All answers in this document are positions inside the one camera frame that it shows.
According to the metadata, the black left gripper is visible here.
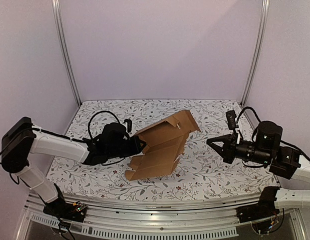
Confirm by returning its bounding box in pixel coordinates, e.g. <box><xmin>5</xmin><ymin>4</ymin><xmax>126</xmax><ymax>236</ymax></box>
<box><xmin>106</xmin><ymin>135</ymin><xmax>146</xmax><ymax>160</ymax></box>

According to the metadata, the brown cardboard box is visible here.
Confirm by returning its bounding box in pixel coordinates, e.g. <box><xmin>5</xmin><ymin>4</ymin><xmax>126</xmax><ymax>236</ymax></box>
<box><xmin>125</xmin><ymin>109</ymin><xmax>200</xmax><ymax>181</ymax></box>

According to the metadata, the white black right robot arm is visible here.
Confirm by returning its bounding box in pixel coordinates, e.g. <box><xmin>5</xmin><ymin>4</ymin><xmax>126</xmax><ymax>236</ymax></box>
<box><xmin>206</xmin><ymin>120</ymin><xmax>310</xmax><ymax>218</ymax></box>

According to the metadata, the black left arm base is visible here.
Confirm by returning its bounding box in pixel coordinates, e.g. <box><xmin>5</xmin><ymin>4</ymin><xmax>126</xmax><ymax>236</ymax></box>
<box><xmin>43</xmin><ymin>199</ymin><xmax>88</xmax><ymax>223</ymax></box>

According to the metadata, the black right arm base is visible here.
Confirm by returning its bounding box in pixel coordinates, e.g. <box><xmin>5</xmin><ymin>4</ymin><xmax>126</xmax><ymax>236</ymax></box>
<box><xmin>236</xmin><ymin>202</ymin><xmax>280</xmax><ymax>223</ymax></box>

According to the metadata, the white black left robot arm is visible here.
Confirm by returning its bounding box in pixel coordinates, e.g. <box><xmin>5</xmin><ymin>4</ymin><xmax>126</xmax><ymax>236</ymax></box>
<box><xmin>0</xmin><ymin>117</ymin><xmax>147</xmax><ymax>217</ymax></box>

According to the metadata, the floral patterned table mat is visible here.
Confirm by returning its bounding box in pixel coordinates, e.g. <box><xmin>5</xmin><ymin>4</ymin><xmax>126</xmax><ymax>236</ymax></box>
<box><xmin>47</xmin><ymin>99</ymin><xmax>278</xmax><ymax>202</ymax></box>

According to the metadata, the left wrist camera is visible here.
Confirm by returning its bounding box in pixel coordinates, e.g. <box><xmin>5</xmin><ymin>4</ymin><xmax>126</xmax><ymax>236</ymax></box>
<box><xmin>124</xmin><ymin>119</ymin><xmax>132</xmax><ymax>133</ymax></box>

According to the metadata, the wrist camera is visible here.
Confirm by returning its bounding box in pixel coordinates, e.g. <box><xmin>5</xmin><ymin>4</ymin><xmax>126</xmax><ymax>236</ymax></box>
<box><xmin>226</xmin><ymin>110</ymin><xmax>241</xmax><ymax>144</ymax></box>
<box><xmin>124</xmin><ymin>119</ymin><xmax>132</xmax><ymax>133</ymax></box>

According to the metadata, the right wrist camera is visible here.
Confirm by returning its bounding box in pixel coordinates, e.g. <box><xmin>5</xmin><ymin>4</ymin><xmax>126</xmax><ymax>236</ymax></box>
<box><xmin>226</xmin><ymin>110</ymin><xmax>241</xmax><ymax>144</ymax></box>

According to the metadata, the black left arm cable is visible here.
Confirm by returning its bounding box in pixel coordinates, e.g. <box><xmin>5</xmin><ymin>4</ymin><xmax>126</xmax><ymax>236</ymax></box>
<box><xmin>87</xmin><ymin>110</ymin><xmax>118</xmax><ymax>141</ymax></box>

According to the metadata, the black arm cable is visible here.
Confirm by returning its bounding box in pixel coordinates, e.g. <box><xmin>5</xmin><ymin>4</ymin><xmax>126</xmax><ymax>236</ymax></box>
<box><xmin>236</xmin><ymin>106</ymin><xmax>310</xmax><ymax>163</ymax></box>
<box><xmin>87</xmin><ymin>110</ymin><xmax>118</xmax><ymax>141</ymax></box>

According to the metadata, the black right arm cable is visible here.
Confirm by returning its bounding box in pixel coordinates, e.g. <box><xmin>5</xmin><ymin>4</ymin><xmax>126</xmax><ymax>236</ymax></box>
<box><xmin>236</xmin><ymin>106</ymin><xmax>310</xmax><ymax>163</ymax></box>

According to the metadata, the aluminium front rail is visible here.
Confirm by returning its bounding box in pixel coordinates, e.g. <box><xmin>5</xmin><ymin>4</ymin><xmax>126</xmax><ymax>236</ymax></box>
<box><xmin>16</xmin><ymin>193</ymin><xmax>307</xmax><ymax>240</ymax></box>

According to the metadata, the right aluminium frame post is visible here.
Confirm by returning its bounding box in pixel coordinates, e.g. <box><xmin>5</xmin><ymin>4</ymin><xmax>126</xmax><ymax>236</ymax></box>
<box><xmin>240</xmin><ymin>0</ymin><xmax>270</xmax><ymax>107</ymax></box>

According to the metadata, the aluminium frame post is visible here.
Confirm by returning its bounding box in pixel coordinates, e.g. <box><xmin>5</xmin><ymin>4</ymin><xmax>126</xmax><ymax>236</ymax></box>
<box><xmin>52</xmin><ymin>0</ymin><xmax>82</xmax><ymax>107</ymax></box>
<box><xmin>240</xmin><ymin>0</ymin><xmax>270</xmax><ymax>107</ymax></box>

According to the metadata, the left aluminium frame post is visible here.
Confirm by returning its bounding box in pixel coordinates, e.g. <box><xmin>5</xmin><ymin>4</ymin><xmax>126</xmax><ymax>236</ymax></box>
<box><xmin>52</xmin><ymin>0</ymin><xmax>82</xmax><ymax>107</ymax></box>

